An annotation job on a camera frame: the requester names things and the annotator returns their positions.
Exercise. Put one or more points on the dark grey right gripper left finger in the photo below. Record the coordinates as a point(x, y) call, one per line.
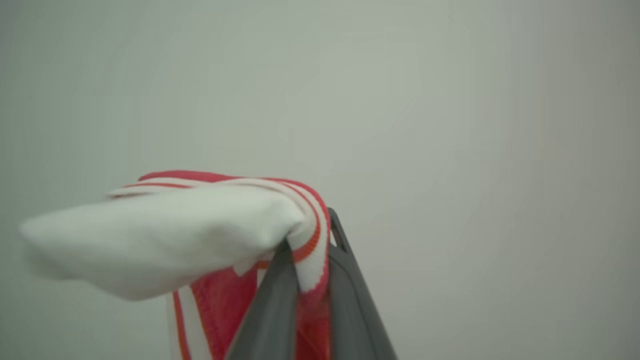
point(270, 310)

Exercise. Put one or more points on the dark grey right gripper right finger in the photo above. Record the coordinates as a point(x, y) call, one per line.
point(352, 310)

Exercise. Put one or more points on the red and white sports shirt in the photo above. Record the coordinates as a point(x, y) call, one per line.
point(165, 240)

